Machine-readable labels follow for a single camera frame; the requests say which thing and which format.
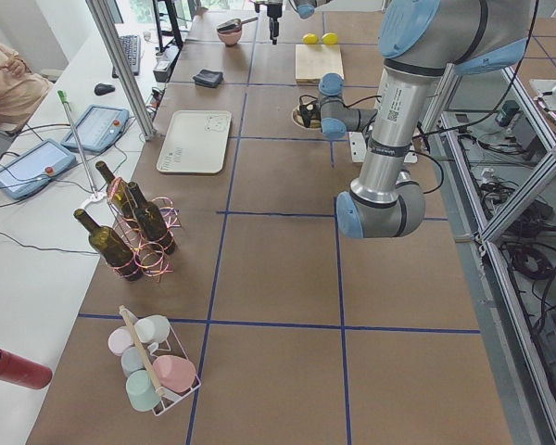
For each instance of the blue teach pendant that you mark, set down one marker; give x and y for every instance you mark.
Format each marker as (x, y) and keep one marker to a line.
(100, 126)
(30, 172)

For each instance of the black computer mouse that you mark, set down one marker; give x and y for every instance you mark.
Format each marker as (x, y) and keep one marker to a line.
(103, 89)

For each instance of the metal scoop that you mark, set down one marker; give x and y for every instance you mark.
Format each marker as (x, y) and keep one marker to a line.
(233, 25)

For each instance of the copper wire bottle rack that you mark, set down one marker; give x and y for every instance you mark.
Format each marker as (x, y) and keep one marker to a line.
(149, 256)

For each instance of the dark wine bottle lower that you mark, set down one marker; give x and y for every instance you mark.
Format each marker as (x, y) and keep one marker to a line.
(110, 246)

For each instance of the aluminium frame post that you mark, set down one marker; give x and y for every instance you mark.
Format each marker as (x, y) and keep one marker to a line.
(104, 23)

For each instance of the dark wine bottle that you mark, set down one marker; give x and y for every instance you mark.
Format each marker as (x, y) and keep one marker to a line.
(118, 195)
(110, 246)
(150, 220)

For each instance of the white round plate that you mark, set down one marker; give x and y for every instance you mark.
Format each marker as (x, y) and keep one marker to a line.
(296, 121)

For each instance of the dark wine bottle upper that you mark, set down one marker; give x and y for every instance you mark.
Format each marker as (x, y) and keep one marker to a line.
(150, 220)

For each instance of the black keyboard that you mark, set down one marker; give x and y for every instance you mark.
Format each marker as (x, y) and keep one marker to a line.
(131, 49)

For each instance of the wooden cutting board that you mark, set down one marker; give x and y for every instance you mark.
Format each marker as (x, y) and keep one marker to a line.
(313, 61)

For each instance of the blue teach pendant near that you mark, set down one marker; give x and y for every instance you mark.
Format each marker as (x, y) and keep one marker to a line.
(30, 172)

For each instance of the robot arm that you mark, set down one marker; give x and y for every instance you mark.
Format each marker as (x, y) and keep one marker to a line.
(417, 40)
(305, 9)

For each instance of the cream bear tray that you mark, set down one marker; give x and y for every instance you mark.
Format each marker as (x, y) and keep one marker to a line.
(195, 142)

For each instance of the light pink cup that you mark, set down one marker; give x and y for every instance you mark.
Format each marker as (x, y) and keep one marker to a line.
(120, 340)

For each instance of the white stand with rod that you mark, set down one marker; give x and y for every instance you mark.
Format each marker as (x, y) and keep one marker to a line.
(95, 196)

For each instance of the blue teach pendant far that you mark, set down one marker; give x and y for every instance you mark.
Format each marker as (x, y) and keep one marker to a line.
(100, 126)

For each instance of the yellow lemon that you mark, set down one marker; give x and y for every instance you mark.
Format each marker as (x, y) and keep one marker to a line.
(310, 39)
(330, 38)

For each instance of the person in beige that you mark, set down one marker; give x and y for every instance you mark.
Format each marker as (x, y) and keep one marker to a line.
(21, 90)

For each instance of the grey folded cloth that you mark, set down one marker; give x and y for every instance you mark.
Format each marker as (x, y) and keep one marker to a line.
(208, 78)

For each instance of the white wire cup rack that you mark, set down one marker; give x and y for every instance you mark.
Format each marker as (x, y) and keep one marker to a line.
(149, 352)

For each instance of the white cup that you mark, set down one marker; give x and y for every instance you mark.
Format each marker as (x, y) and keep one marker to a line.
(153, 328)

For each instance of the grey blue cup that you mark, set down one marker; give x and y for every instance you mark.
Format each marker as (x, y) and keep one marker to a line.
(131, 361)

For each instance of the pink bowl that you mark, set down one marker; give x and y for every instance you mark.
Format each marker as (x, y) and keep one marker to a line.
(230, 39)

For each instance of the red cylinder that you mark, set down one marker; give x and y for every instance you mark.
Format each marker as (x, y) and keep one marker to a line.
(23, 372)

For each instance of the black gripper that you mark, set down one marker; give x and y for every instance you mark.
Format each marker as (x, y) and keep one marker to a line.
(311, 111)
(273, 11)

